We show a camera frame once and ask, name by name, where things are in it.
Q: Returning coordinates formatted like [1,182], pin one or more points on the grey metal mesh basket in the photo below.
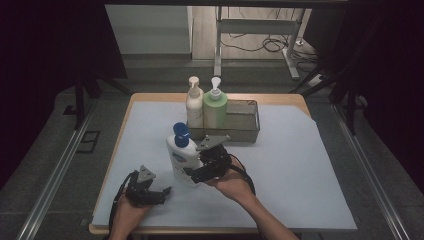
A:
[243,125]

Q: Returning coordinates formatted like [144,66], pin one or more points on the person's left hand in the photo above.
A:
[128,220]

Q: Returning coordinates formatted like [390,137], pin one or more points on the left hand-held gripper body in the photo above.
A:
[141,191]

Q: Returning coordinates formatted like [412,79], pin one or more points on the aluminium rail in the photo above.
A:
[53,180]
[370,173]

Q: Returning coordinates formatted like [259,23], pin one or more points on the black metal stand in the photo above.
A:
[350,106]
[79,103]

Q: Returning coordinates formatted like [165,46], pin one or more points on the person's right hand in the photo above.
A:
[233,185]

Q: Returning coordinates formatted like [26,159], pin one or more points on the pale blue paper sheet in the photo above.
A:
[293,186]

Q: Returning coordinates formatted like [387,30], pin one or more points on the dark curtain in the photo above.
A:
[393,66]
[40,66]

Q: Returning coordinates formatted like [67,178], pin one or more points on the white metal stand frame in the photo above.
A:
[256,26]

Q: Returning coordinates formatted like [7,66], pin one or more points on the cream bottle with cream pump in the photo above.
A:
[195,106]

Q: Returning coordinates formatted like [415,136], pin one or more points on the white cabinet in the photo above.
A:
[150,30]

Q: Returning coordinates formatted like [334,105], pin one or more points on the white bottle with blue pump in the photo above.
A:
[181,156]

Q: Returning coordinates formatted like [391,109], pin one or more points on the green bottle with white pump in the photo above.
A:
[215,110]

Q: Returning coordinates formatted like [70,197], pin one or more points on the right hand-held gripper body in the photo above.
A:
[215,161]

